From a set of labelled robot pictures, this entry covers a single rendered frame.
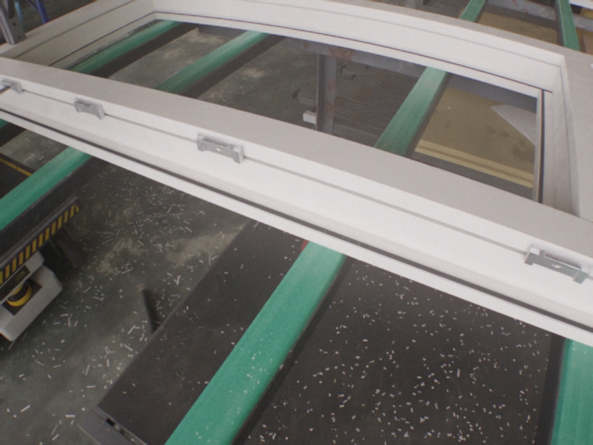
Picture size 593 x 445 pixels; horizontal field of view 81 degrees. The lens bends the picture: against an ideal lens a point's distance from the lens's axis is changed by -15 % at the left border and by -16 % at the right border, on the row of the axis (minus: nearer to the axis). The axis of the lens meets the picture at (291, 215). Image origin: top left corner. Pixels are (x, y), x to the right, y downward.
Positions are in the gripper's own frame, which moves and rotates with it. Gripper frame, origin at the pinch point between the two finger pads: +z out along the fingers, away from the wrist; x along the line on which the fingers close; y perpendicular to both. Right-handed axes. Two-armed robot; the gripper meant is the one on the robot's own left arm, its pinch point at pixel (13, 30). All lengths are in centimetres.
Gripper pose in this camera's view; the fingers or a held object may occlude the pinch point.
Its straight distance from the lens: 81.2
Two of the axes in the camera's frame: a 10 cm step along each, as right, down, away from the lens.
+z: 0.1, 7.0, 7.1
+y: -4.7, 6.4, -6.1
